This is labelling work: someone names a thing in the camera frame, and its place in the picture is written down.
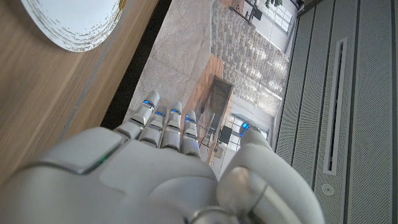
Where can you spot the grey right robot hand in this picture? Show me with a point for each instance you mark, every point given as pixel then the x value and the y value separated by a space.
pixel 140 180

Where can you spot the white gold-rimmed paper plate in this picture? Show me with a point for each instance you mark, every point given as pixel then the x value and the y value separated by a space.
pixel 74 21

